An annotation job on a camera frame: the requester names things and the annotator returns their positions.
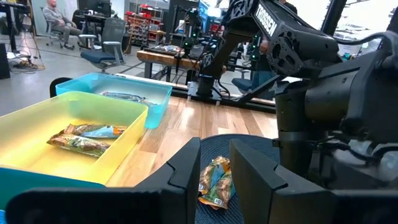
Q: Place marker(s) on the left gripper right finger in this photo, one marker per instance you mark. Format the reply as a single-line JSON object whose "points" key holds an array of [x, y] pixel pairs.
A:
{"points": [[280, 199]]}

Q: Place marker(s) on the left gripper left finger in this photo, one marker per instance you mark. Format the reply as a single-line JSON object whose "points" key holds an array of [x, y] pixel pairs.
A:
{"points": [[124, 205]]}

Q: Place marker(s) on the orange green granola bar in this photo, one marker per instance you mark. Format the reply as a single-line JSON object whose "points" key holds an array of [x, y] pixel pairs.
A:
{"points": [[222, 193], [77, 144], [102, 132], [213, 174]]}

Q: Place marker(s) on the red blue granola bar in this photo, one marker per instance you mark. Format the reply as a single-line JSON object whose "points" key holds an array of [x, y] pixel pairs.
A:
{"points": [[124, 96]]}

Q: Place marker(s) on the black background robot arm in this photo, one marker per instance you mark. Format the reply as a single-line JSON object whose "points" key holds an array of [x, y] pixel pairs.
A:
{"points": [[192, 31]]}

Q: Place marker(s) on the round dark blue woven mat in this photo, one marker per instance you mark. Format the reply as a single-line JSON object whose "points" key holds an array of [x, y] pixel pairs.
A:
{"points": [[217, 146]]}

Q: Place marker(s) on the blue plastic bin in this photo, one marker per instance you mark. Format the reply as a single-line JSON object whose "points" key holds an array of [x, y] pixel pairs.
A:
{"points": [[31, 186]]}

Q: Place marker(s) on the teal plastic bin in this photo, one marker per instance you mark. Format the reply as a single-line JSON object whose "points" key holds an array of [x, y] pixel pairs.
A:
{"points": [[155, 105]]}

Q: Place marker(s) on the blue office chair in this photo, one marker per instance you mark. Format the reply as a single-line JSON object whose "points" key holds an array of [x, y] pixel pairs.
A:
{"points": [[99, 56], [242, 83]]}

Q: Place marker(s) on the yellow plastic bin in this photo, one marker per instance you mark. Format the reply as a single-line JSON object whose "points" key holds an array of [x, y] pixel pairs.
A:
{"points": [[37, 124]]}

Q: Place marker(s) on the wooden workbench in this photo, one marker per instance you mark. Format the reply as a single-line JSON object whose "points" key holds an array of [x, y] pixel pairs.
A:
{"points": [[161, 59]]}

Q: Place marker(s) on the shelf with red bins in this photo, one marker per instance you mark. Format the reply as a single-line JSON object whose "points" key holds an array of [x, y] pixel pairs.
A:
{"points": [[143, 25]]}

